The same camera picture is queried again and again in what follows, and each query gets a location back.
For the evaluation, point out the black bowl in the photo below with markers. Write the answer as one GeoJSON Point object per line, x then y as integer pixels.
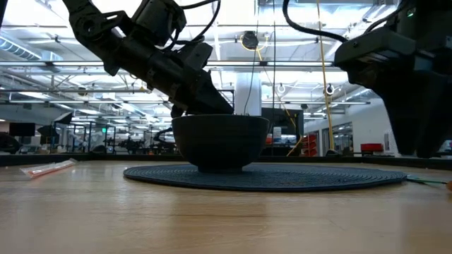
{"type": "Point", "coordinates": [220, 141]}

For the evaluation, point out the orange straw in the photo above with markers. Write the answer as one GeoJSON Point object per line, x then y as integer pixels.
{"type": "Point", "coordinates": [47, 168]}

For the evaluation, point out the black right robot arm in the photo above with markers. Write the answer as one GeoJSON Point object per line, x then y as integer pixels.
{"type": "Point", "coordinates": [431, 17]}

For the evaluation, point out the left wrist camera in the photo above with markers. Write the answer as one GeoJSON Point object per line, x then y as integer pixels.
{"type": "Point", "coordinates": [196, 54]}

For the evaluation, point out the red shelf unit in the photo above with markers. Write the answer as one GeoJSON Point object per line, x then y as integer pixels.
{"type": "Point", "coordinates": [310, 144]}

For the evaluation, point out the black monitor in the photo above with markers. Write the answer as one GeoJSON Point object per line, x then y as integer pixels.
{"type": "Point", "coordinates": [22, 129]}

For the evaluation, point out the black metal table frame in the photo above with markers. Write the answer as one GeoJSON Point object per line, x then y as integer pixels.
{"type": "Point", "coordinates": [106, 158]}

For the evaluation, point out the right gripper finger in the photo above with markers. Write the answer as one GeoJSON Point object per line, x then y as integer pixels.
{"type": "Point", "coordinates": [436, 120]}
{"type": "Point", "coordinates": [402, 120]}

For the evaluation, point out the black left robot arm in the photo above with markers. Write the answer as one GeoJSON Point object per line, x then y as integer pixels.
{"type": "Point", "coordinates": [92, 24]}

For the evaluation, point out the round dark woven placemat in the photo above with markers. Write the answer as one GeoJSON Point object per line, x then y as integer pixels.
{"type": "Point", "coordinates": [300, 178]}

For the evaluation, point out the red bin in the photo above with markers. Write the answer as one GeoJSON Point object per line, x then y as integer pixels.
{"type": "Point", "coordinates": [371, 147]}

